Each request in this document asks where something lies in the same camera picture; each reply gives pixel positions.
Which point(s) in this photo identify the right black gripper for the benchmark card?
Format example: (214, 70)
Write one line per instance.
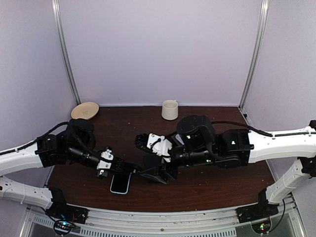
(152, 173)

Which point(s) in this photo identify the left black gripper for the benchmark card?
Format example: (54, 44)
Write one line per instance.
(116, 163)

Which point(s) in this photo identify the lilac silicone phone case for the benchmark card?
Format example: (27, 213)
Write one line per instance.
(179, 139)

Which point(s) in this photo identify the black phone case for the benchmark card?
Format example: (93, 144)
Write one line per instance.
(151, 161)

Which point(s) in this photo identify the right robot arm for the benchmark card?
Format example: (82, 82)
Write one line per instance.
(195, 142)

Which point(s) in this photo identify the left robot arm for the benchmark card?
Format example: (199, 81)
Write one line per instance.
(71, 141)

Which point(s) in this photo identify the phone in light-blue case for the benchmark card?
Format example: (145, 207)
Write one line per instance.
(120, 184)

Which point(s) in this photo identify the cream textured mug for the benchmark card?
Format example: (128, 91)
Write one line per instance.
(169, 110)

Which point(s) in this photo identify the beige ceramic plate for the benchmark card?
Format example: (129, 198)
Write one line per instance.
(86, 111)

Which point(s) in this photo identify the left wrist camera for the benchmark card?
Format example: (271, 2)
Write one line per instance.
(105, 163)

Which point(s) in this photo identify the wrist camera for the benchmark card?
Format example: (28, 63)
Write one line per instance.
(158, 145)
(105, 163)

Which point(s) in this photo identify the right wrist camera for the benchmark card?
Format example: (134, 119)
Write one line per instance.
(158, 145)

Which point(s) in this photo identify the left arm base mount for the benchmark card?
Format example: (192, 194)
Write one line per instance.
(69, 213)

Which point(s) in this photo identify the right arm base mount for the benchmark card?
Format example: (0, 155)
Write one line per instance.
(256, 212)

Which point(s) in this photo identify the left aluminium corner post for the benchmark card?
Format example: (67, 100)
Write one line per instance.
(64, 51)

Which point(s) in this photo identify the aluminium corner post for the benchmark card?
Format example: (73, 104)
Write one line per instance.
(64, 51)
(262, 22)

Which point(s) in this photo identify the right aluminium corner post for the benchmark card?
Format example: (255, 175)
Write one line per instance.
(262, 22)

